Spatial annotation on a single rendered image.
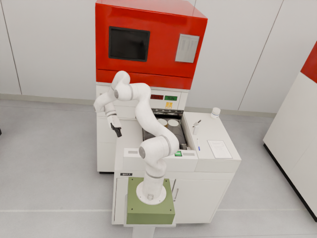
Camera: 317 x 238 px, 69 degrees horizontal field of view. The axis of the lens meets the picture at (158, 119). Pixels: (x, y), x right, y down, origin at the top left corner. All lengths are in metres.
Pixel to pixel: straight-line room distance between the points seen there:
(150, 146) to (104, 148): 1.33
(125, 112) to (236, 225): 1.63
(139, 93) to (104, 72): 0.60
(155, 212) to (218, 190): 0.82
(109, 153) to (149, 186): 1.18
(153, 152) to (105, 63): 0.96
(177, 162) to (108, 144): 0.92
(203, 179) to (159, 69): 0.97
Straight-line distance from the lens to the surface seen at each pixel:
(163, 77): 1.95
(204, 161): 1.79
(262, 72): 4.16
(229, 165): 1.90
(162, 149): 1.21
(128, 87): 1.37
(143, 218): 1.46
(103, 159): 2.58
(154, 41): 1.83
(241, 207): 2.91
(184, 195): 2.07
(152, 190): 1.42
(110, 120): 1.76
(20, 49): 3.80
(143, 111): 1.30
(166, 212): 1.45
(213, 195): 2.15
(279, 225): 3.00
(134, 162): 1.70
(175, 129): 2.07
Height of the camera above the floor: 2.13
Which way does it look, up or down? 35 degrees down
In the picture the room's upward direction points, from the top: 10 degrees clockwise
